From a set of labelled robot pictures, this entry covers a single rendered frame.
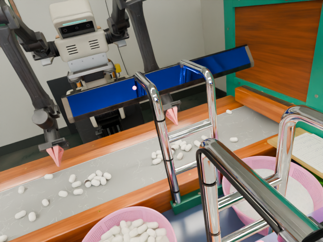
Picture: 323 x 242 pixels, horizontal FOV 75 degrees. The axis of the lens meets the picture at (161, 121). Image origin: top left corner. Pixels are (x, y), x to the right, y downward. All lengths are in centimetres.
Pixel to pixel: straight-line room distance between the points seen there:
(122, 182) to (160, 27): 233
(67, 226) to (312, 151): 81
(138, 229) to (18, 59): 70
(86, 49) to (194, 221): 105
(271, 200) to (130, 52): 268
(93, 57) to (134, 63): 156
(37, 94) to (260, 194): 88
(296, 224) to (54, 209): 77
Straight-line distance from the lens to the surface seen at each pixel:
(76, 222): 75
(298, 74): 93
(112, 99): 63
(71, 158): 103
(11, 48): 92
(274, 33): 97
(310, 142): 89
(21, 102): 299
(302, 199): 75
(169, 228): 63
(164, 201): 74
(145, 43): 93
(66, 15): 128
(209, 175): 33
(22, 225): 90
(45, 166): 107
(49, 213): 87
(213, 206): 38
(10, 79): 293
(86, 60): 132
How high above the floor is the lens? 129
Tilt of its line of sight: 29 degrees down
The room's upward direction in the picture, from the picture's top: 12 degrees counter-clockwise
